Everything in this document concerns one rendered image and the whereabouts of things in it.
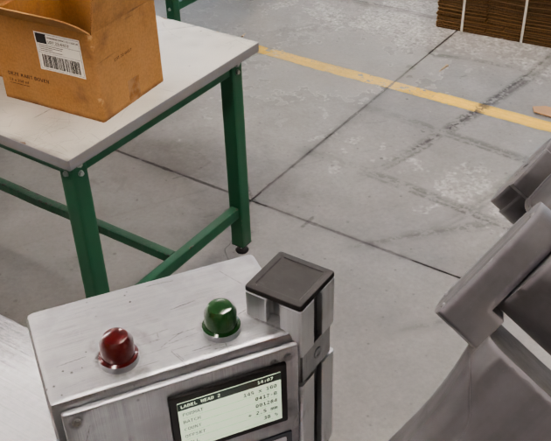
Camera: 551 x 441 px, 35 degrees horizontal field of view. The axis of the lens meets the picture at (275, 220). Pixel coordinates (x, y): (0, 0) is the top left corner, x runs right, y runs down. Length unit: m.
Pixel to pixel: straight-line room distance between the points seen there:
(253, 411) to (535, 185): 0.30
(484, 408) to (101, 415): 0.26
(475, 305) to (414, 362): 2.26
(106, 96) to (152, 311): 1.70
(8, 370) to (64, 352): 0.95
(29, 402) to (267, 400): 0.91
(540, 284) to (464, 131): 3.41
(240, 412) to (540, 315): 0.27
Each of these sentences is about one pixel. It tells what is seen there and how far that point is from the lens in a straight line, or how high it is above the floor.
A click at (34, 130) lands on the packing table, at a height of 0.78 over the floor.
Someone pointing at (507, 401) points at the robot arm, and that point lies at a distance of 0.40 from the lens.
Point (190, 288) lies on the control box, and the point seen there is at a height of 1.48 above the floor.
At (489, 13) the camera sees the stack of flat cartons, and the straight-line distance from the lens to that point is 4.65.
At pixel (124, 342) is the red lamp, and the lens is 0.56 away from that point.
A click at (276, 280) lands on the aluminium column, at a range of 0.58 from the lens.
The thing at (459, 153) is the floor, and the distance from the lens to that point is 3.63.
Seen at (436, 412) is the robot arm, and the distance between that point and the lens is 0.41.
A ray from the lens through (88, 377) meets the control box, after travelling 0.57.
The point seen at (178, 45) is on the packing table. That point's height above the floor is 0.78.
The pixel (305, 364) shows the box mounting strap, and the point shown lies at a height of 1.44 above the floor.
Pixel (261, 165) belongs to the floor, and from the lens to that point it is 3.51.
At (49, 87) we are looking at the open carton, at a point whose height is 0.84.
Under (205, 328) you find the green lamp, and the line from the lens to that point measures 0.58.
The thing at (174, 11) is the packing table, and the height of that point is 0.17.
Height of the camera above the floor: 1.87
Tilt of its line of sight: 36 degrees down
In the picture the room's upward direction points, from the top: 2 degrees counter-clockwise
